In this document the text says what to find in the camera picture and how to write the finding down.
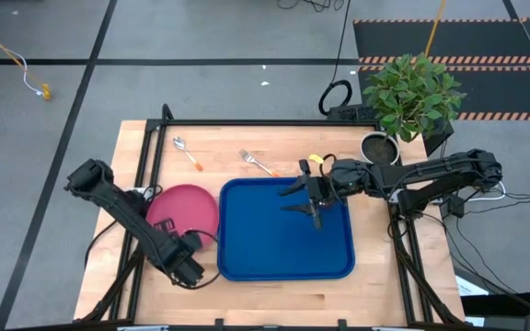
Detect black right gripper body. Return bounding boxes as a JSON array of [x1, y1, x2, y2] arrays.
[[297, 158, 340, 231]]

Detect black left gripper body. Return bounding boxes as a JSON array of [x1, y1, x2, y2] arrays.
[[167, 232, 207, 290]]

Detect blue plastic tray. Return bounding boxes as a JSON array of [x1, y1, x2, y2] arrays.
[[217, 177, 356, 282]]

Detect orange-handled metal fork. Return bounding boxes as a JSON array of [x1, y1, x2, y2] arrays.
[[238, 148, 281, 178]]

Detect pink round plate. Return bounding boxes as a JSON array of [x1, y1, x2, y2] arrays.
[[145, 183, 221, 252]]

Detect orange-handled metal spoon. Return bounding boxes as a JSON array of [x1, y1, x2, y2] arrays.
[[172, 136, 204, 173]]

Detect white plant pot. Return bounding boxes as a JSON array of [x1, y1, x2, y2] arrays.
[[360, 131, 401, 166]]

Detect vented black box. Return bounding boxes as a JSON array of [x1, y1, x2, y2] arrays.
[[327, 104, 379, 122]]

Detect green leafy plant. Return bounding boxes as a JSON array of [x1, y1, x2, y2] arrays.
[[362, 52, 467, 143]]

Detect plain black box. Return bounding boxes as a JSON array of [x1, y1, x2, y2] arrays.
[[423, 120, 455, 157]]

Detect black power adapter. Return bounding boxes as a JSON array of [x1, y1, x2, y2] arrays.
[[447, 195, 467, 220]]

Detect white paper sheet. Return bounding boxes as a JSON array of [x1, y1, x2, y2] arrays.
[[455, 274, 490, 298]]

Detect black hazard-striped floor mat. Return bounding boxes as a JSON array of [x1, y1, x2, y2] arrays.
[[352, 17, 530, 122]]

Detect black aluminium table frame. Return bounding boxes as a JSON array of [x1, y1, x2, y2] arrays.
[[78, 103, 467, 331]]

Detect black coiled cable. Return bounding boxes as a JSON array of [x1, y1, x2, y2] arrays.
[[317, 0, 354, 117]]

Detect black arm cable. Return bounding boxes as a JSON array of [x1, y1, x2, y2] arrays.
[[84, 219, 123, 270]]

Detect black cable bundle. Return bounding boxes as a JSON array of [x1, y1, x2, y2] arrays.
[[276, 0, 345, 14]]

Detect white cable loop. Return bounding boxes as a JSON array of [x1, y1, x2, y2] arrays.
[[469, 179, 508, 203]]

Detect yellow floor cable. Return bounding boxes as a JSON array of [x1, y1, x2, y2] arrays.
[[424, 0, 446, 57]]

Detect yellow cable with plug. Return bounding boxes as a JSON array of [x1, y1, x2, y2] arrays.
[[0, 17, 52, 101]]

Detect thin white floor cable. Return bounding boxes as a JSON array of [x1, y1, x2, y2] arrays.
[[0, 0, 45, 97]]

